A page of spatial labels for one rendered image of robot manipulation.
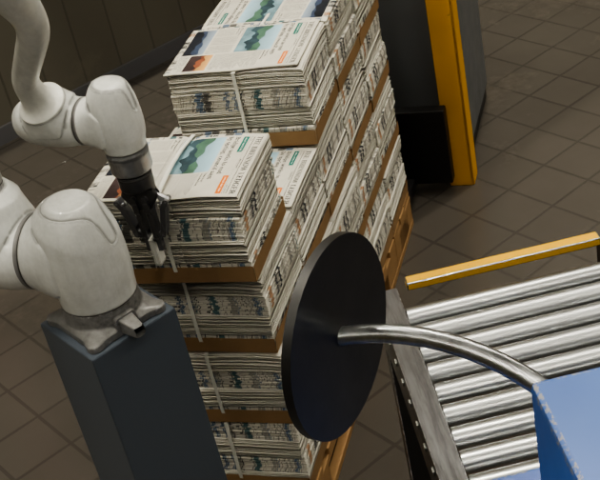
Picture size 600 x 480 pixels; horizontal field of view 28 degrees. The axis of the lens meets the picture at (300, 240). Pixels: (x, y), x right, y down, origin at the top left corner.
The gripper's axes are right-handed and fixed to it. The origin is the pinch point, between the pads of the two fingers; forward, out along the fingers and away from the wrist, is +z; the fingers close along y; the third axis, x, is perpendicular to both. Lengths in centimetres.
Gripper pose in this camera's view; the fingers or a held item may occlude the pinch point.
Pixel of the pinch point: (157, 249)
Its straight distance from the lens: 264.4
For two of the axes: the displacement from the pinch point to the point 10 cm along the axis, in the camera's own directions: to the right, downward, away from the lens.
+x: -2.4, 5.7, -7.9
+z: 1.8, 8.2, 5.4
